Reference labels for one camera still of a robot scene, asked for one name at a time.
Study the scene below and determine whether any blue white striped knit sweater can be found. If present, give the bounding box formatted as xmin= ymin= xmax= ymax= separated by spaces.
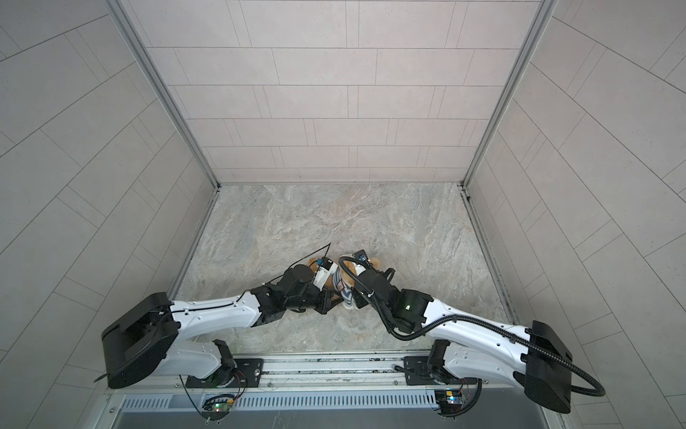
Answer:
xmin=332 ymin=266 xmax=355 ymax=309

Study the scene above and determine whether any brown teddy bear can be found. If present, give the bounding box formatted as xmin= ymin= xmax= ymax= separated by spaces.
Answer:
xmin=307 ymin=256 xmax=384 ymax=301

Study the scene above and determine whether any aluminium mounting rail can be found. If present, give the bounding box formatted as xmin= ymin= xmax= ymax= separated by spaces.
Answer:
xmin=104 ymin=340 xmax=545 ymax=389

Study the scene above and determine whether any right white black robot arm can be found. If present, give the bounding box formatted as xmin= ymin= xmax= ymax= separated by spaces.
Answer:
xmin=343 ymin=264 xmax=573 ymax=414

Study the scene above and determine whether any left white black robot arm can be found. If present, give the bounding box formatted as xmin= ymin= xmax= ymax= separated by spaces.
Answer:
xmin=101 ymin=265 xmax=342 ymax=389

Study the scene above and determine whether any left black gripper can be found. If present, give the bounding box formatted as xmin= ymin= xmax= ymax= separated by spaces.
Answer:
xmin=283 ymin=286 xmax=349 ymax=318

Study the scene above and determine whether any left small circuit board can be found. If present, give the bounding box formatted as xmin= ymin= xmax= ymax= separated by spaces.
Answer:
xmin=203 ymin=394 xmax=236 ymax=414

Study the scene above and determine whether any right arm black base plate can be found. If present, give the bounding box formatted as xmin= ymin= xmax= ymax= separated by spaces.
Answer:
xmin=396 ymin=356 xmax=479 ymax=387

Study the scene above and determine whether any right aluminium corner post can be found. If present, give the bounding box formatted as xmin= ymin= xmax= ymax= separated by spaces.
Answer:
xmin=462 ymin=0 xmax=557 ymax=191

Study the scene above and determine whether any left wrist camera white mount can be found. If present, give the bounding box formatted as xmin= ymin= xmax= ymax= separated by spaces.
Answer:
xmin=313 ymin=257 xmax=339 ymax=290

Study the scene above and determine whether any left aluminium corner post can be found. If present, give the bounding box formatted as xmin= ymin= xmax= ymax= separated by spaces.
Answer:
xmin=103 ymin=0 xmax=221 ymax=191

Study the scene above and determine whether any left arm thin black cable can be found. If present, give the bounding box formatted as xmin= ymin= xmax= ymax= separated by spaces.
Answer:
xmin=170 ymin=242 xmax=333 ymax=315

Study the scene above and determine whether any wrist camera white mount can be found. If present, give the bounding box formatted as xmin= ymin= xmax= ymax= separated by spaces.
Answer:
xmin=313 ymin=257 xmax=339 ymax=290
xmin=351 ymin=250 xmax=374 ymax=276

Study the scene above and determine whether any right small circuit board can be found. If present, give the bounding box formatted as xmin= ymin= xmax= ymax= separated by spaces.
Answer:
xmin=434 ymin=390 xmax=466 ymax=418

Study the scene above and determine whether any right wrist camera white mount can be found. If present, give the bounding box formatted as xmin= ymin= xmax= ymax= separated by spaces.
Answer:
xmin=351 ymin=250 xmax=374 ymax=276

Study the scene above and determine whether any black corrugated cable conduit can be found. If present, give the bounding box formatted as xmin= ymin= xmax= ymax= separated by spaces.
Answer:
xmin=337 ymin=256 xmax=607 ymax=398

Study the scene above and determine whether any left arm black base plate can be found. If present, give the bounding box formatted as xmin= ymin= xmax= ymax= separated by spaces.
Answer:
xmin=185 ymin=359 xmax=264 ymax=389

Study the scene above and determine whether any aluminium corner post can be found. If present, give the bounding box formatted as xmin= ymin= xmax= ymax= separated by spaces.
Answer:
xmin=103 ymin=0 xmax=221 ymax=191
xmin=462 ymin=0 xmax=557 ymax=191

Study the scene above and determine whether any small circuit board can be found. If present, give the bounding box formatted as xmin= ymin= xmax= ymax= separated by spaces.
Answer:
xmin=434 ymin=390 xmax=466 ymax=418
xmin=203 ymin=394 xmax=236 ymax=414

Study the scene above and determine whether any white ventilation grille strip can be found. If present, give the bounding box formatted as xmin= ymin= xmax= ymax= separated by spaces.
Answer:
xmin=121 ymin=390 xmax=438 ymax=412

